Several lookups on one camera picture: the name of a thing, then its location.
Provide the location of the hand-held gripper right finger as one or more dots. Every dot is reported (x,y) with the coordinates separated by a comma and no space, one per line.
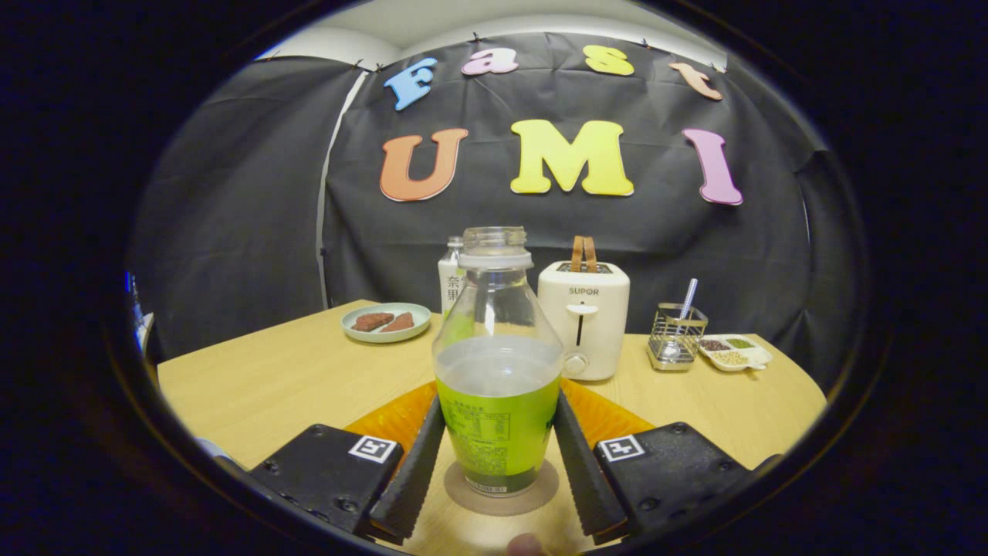
(583,479)

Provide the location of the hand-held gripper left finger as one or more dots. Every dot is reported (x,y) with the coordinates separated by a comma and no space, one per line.
(413,479)

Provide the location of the round brown coaster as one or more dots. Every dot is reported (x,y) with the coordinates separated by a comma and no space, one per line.
(461,498)

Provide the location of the green label juice bottle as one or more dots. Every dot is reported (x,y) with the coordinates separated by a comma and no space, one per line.
(498,421)

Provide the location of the capped green juice bottle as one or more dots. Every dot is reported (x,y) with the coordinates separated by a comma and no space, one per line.
(449,286)

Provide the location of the cream toaster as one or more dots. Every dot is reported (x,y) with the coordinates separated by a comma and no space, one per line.
(598,340)

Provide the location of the wooden table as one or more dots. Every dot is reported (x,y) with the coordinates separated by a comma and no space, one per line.
(293,386)

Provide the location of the brown meat slice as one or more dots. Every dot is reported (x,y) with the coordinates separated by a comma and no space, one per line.
(400,323)
(370,322)

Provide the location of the pale green plate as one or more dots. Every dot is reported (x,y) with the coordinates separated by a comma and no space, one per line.
(417,313)

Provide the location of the white divided bean dish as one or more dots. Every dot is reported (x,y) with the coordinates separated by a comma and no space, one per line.
(733,357)

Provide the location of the metal spoon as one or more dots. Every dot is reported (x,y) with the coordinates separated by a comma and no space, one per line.
(688,297)

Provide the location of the brown bread slice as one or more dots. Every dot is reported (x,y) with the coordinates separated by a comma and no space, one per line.
(583,253)

